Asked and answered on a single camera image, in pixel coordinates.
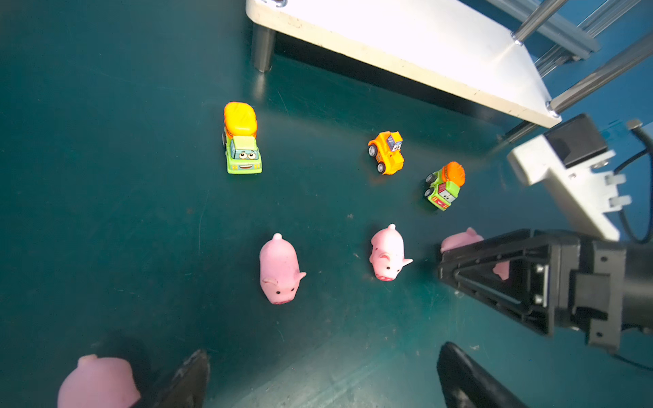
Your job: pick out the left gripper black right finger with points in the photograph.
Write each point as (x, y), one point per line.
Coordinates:
(465, 383)

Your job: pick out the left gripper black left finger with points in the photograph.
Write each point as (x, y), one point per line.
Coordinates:
(188, 386)

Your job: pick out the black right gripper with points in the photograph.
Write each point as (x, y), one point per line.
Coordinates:
(601, 288)

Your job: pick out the orange yellow toy car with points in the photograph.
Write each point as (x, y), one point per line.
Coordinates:
(386, 149)

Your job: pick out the white two-tier shelf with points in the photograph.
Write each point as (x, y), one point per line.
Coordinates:
(443, 44)

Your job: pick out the pink toy pig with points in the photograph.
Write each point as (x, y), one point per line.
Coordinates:
(388, 254)
(280, 274)
(468, 237)
(99, 382)

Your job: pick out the aluminium cage frame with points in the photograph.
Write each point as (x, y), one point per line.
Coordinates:
(571, 42)

